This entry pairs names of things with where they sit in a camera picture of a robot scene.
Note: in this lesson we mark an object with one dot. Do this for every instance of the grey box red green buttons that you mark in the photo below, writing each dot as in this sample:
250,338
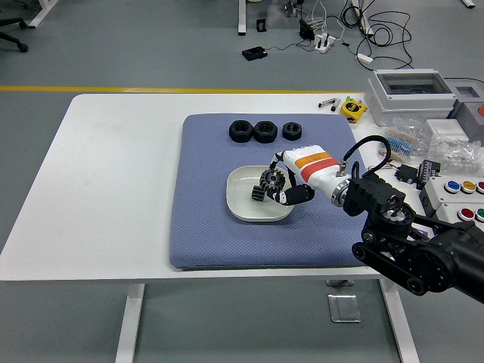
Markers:
466,213

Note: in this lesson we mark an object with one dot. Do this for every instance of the grey box with orange button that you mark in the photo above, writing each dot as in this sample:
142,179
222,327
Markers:
470,109

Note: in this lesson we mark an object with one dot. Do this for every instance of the large dark metal gear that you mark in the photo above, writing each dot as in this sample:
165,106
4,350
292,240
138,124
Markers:
272,181

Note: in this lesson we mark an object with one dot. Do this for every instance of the yellow tape measure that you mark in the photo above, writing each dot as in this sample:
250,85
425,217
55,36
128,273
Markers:
352,110

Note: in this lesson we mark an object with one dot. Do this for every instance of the small black hex nut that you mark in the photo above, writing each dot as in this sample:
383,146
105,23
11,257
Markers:
292,131

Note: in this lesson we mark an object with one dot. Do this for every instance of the metal floor plate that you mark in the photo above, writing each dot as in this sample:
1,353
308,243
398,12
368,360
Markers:
344,308

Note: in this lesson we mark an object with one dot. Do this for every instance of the grey enclosure with clear lid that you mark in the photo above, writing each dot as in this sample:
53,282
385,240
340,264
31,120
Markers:
410,100

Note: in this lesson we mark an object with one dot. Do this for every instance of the large black hex nut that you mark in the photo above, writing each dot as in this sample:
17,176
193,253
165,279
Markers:
240,131
264,131

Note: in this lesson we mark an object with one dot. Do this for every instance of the black office chair base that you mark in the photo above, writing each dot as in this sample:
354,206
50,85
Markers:
11,24

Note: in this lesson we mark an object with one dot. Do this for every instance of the small black electronic module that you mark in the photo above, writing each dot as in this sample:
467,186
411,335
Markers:
429,172

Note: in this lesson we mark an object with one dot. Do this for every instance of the small black bracket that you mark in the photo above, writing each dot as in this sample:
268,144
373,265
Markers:
260,25

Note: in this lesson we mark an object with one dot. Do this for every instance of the white square dish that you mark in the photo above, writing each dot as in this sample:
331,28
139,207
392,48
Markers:
240,189

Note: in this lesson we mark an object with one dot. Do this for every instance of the blue textured cushion mat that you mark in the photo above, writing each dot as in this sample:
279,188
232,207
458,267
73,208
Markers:
211,234

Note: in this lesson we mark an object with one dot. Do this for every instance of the small white box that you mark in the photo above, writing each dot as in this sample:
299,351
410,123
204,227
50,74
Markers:
446,128

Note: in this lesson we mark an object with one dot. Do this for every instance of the grey box blue yellow buttons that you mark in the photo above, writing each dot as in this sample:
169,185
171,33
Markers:
452,185

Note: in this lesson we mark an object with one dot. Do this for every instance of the small white adapter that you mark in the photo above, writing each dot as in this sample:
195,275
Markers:
365,58

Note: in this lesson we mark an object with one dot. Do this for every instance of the black charger block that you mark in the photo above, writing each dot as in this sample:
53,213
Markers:
305,29

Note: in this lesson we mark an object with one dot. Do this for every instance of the black power adapter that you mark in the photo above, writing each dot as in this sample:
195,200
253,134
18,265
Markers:
254,53

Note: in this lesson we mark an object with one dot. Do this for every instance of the small black gear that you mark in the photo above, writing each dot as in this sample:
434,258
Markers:
257,194

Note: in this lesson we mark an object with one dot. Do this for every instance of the silver marker pen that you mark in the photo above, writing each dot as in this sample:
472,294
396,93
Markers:
329,102

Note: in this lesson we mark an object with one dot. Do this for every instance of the white power strip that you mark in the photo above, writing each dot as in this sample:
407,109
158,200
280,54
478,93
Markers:
324,42

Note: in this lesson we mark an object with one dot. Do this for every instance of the white table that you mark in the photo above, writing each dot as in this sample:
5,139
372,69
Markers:
113,170

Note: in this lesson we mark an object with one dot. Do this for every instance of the bag of blue resistors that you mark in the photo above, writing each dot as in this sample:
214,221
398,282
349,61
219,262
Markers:
404,141

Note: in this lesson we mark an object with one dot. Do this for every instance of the small black servo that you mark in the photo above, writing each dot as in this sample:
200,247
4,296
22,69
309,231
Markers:
406,173

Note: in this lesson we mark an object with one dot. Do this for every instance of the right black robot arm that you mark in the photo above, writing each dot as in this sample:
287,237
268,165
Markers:
416,249

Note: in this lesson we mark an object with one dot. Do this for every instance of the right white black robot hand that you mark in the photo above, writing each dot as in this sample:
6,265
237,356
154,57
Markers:
314,166

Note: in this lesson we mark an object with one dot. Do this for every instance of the white table leg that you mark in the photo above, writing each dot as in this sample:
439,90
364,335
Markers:
39,15
242,17

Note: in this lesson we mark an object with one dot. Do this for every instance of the clear crumpled plastic bag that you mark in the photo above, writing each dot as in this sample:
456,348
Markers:
459,153

